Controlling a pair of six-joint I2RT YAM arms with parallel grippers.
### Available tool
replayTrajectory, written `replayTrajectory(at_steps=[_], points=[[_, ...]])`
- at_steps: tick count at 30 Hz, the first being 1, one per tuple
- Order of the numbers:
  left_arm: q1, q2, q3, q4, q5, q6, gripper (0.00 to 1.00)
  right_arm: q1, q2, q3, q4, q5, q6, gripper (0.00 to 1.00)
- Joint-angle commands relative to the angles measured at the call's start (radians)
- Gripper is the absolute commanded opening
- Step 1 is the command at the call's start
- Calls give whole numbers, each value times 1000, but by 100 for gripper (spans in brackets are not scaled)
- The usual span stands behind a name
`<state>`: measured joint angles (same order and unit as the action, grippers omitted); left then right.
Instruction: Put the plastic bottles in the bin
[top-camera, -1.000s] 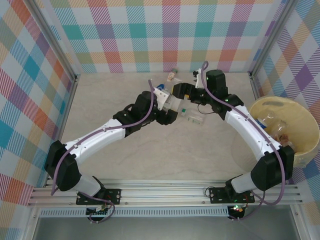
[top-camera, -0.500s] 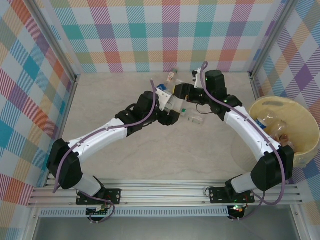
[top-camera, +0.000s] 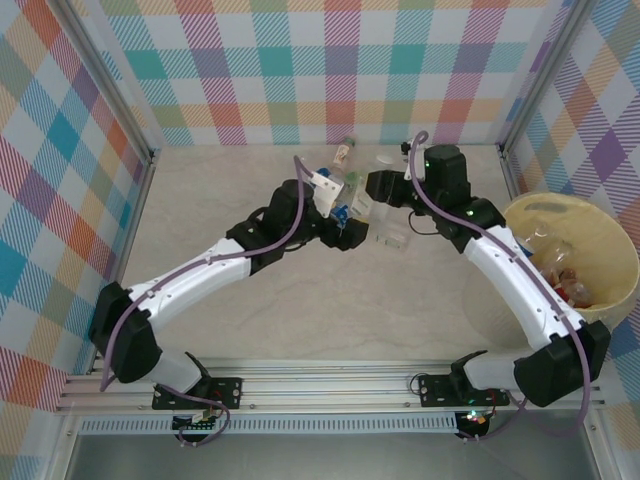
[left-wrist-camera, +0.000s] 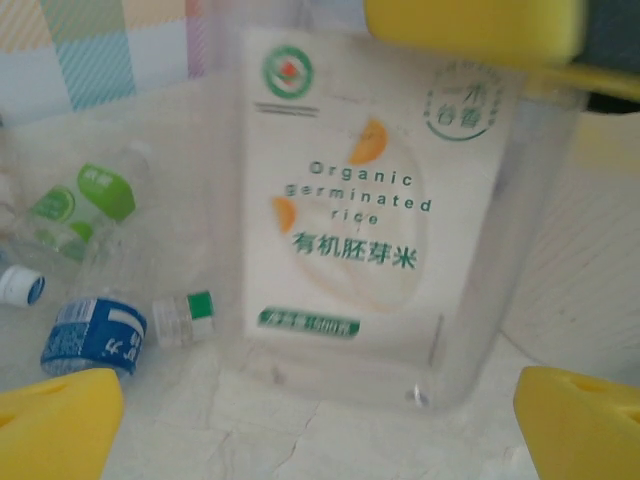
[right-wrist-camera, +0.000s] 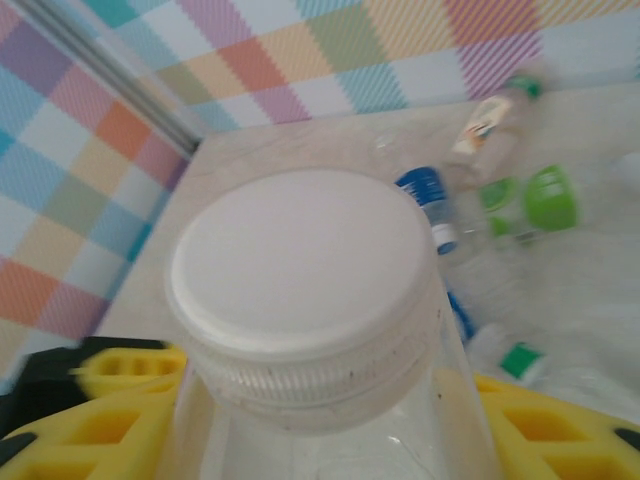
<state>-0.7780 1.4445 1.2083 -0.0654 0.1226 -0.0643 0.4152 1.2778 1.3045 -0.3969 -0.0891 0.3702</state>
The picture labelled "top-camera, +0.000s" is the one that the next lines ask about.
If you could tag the tea bottle red gold label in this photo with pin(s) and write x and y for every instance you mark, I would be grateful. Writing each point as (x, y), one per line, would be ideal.
(567, 276)

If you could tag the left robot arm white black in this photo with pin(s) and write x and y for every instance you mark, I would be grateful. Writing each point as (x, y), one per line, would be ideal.
(190, 270)

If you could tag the yellow plastic bin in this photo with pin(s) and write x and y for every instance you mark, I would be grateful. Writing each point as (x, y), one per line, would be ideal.
(617, 250)

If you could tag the clear bottle green label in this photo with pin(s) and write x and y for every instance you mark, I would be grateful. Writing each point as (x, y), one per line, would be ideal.
(360, 200)

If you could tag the crushed clear bottle green cap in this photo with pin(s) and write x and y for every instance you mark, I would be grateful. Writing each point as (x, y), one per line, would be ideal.
(395, 235)

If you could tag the small bottle green cap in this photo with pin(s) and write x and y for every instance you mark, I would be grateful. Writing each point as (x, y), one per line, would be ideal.
(343, 152)

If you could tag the small circuit board lit leds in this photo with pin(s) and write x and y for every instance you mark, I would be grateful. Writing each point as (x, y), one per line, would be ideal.
(474, 421)

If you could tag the grey metal panel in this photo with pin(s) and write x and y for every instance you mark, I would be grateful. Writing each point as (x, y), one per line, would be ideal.
(325, 457)

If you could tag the small circuit board green connector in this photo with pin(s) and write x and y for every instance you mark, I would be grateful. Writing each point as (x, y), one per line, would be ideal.
(197, 426)

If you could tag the aluminium side rail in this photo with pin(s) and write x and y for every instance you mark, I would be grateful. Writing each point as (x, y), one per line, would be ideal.
(506, 170)
(134, 225)

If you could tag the aluminium frame post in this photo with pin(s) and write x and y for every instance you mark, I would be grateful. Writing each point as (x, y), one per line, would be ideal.
(545, 80)
(110, 85)

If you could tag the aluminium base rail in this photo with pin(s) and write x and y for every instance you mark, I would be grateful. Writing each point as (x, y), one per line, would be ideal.
(325, 385)

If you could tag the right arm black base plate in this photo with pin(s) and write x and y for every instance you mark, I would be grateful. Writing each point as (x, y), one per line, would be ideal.
(435, 392)

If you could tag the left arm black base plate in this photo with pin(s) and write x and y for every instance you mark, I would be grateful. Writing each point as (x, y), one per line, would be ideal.
(230, 392)

